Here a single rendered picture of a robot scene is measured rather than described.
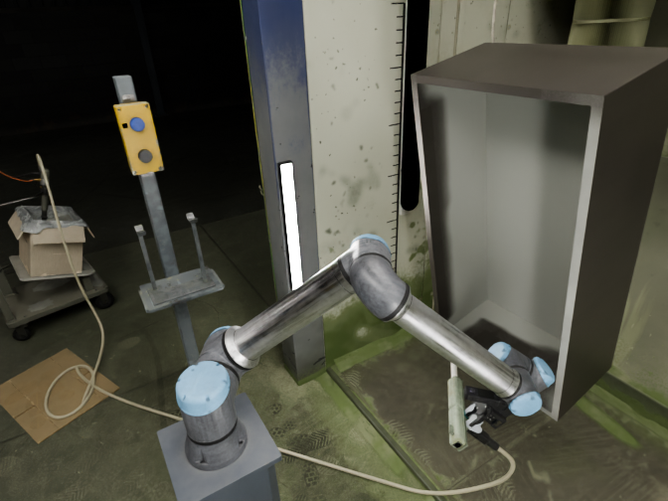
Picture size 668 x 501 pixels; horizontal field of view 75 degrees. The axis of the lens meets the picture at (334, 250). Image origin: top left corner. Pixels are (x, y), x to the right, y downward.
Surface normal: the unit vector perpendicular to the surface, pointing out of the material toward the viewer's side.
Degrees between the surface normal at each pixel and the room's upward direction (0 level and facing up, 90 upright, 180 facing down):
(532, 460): 0
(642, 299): 57
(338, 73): 90
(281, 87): 90
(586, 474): 0
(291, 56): 90
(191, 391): 5
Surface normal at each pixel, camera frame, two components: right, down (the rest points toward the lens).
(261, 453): -0.04, -0.88
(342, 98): 0.52, 0.39
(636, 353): -0.73, -0.25
